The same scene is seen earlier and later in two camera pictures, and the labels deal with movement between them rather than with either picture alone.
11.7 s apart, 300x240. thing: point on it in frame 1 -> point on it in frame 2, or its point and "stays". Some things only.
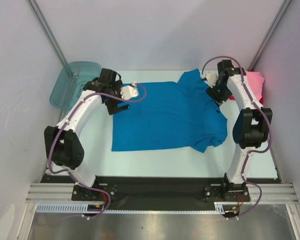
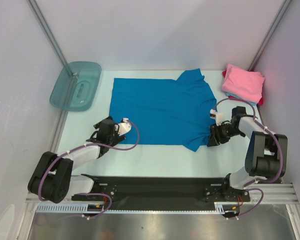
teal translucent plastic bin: (69, 85) stays
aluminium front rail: (271, 193) stays
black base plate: (163, 190) stays
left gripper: (112, 109) -> (117, 138)
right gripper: (217, 97) -> (215, 135)
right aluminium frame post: (270, 35) stays
